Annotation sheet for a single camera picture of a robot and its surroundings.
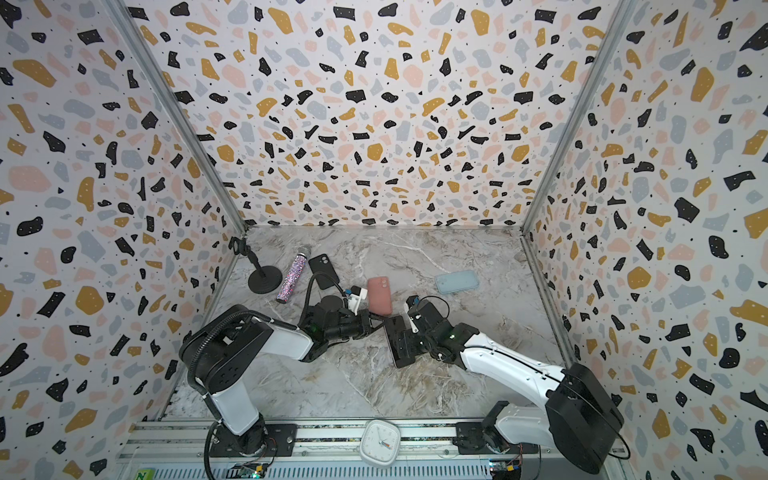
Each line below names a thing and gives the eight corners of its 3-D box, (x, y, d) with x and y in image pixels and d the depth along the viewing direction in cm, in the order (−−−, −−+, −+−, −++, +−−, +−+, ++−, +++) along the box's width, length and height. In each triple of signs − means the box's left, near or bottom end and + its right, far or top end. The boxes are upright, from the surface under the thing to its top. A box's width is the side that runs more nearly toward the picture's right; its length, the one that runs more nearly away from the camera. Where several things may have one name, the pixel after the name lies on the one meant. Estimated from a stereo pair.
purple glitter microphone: (278, 302, 102) (274, 296, 98) (303, 251, 117) (301, 244, 113) (288, 304, 101) (284, 297, 98) (312, 252, 116) (310, 245, 113)
